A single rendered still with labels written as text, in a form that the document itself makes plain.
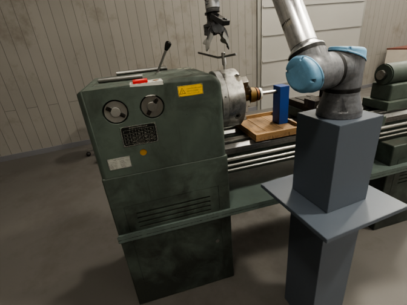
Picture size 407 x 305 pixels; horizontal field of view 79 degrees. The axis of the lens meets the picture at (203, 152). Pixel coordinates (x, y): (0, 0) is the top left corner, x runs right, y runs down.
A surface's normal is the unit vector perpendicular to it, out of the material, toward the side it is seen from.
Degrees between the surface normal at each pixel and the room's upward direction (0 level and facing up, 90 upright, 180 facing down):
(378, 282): 0
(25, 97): 90
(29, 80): 90
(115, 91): 90
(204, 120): 90
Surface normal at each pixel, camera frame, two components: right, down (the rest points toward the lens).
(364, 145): 0.36, 0.36
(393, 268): -0.09, -0.91
